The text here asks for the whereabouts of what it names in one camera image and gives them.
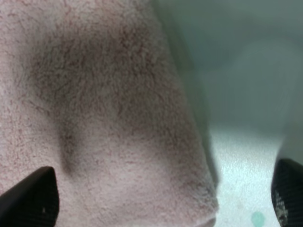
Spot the pink fluffy towel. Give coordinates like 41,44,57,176
0,0,218,227

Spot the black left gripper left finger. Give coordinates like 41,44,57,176
0,166,59,227

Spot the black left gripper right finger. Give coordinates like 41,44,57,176
271,159,303,227

